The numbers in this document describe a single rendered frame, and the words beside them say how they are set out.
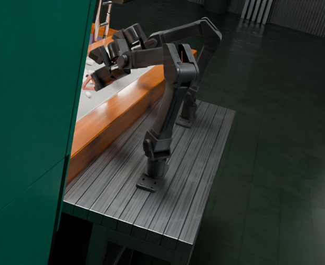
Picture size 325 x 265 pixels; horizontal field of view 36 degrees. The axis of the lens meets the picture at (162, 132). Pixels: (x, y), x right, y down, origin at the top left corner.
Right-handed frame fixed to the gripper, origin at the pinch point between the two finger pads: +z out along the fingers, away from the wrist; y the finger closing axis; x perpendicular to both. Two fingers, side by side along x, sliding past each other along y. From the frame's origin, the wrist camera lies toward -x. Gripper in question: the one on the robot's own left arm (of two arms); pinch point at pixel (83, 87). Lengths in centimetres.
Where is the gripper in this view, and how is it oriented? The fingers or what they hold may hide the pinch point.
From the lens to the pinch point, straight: 187.3
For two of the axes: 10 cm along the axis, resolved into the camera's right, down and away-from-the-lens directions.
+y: -3.4, 3.1, -8.9
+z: -8.4, 3.3, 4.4
